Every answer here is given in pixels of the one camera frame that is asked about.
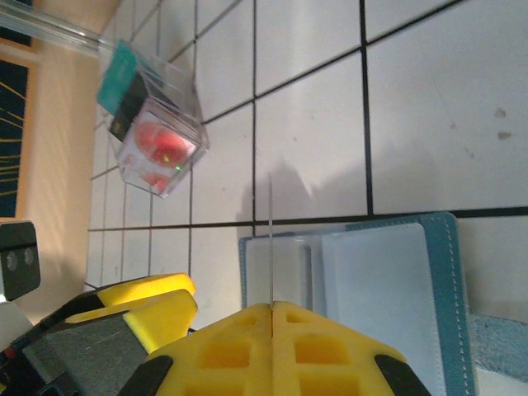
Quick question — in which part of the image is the clear acrylic box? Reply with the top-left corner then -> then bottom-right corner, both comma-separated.
97,39 -> 211,201

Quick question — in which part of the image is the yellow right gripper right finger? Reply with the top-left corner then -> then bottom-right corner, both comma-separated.
271,301 -> 432,396

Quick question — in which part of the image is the teal plastic card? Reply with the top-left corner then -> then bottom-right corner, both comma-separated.
97,40 -> 139,115

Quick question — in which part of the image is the black plastic card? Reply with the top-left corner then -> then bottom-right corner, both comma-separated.
107,76 -> 150,144

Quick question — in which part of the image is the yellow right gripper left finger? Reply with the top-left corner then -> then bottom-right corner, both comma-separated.
109,303 -> 273,396

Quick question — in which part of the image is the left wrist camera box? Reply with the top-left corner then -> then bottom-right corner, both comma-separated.
0,220 -> 42,351

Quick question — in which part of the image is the white card with red print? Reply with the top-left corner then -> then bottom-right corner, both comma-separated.
116,108 -> 197,196

